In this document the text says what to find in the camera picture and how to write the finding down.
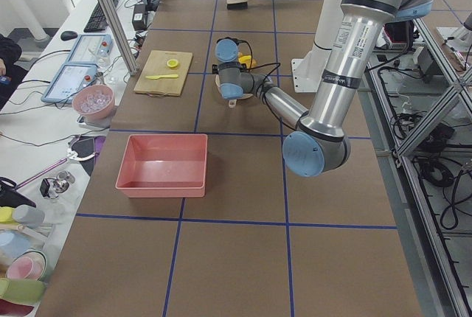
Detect beige hand brush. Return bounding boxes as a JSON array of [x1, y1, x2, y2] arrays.
[[226, 0, 251, 10]]

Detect yellow toy corn cob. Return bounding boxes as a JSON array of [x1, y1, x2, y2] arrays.
[[237, 52, 257, 69]]

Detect beige dustpan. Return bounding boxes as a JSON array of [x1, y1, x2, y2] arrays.
[[215, 75, 253, 108]]

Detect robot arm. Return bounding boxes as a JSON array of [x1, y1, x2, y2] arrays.
[[212, 0, 432, 177]]

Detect pink plastic bin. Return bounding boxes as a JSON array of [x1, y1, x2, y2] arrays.
[[115, 133, 208, 198]]

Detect black power adapter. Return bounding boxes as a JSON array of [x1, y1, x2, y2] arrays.
[[132, 4, 148, 31]]

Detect yellow toy lemon slice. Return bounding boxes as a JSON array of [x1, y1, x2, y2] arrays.
[[166, 59, 179, 69]]

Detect bamboo cutting board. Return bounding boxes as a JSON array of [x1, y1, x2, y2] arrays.
[[133, 50, 193, 97]]

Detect yellow plastic knife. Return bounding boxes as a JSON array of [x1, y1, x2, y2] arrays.
[[145, 74, 179, 80]]

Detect black keyboard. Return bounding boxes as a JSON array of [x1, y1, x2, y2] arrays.
[[83, 3, 108, 33]]

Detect far blue teach pendant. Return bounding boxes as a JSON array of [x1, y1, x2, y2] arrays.
[[66, 33, 113, 63]]

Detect blue teach pendant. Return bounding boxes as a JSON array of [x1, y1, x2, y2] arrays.
[[66, 33, 113, 63], [41, 63, 98, 103]]

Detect black computer mouse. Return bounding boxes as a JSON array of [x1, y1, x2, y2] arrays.
[[60, 30, 78, 41]]

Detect pink bowl of clear pieces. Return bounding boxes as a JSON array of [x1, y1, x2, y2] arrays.
[[72, 85, 115, 121]]

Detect near blue teach pendant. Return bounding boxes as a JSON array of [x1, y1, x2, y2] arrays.
[[41, 63, 98, 103]]

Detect digital kitchen scale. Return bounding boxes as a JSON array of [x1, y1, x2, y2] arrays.
[[76, 107, 117, 129]]

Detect person in black clothing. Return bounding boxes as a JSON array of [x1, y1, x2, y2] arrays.
[[0, 35, 27, 108]]

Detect grey cup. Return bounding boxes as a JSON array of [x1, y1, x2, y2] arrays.
[[12, 204, 45, 228]]

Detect pink cup in stack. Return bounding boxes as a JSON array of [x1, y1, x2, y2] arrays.
[[6, 251, 46, 280]]

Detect green cup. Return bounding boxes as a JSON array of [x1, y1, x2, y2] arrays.
[[1, 278, 46, 305]]

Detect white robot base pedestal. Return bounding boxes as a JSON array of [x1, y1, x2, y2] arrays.
[[291, 0, 344, 93]]

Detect aluminium frame post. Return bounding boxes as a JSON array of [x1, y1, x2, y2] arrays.
[[97, 0, 139, 76]]

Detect aluminium frame rail right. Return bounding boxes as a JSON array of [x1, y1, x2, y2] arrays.
[[361, 11, 471, 316]]

